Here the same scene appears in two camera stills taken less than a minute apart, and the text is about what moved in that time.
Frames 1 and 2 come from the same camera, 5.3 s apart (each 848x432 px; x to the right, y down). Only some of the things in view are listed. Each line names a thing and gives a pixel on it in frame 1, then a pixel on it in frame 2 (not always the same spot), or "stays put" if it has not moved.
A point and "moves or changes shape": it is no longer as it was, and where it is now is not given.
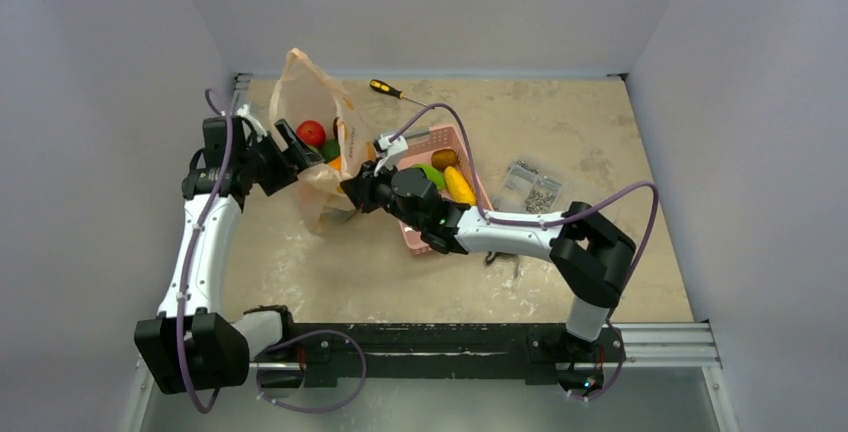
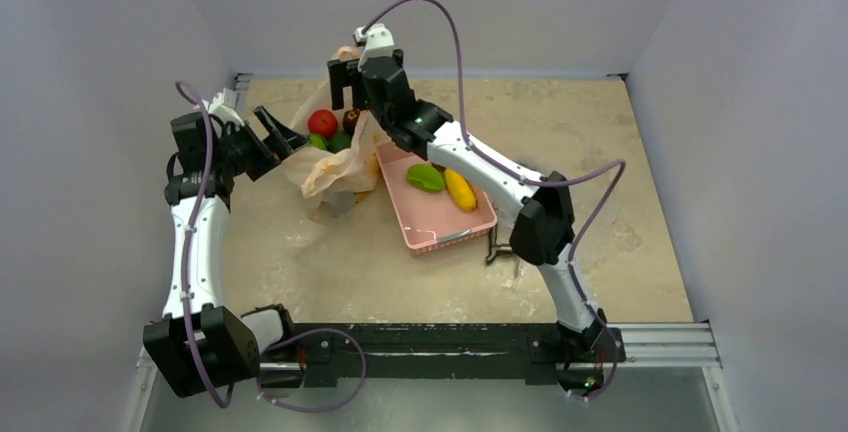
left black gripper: x=299 y=157 → x=279 y=143
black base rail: x=539 y=354 stays put
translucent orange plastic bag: x=302 y=91 moves or changes shape
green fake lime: x=329 y=150 → x=339 y=142
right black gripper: x=361 y=187 → x=351 y=74
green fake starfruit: x=433 y=175 stays put
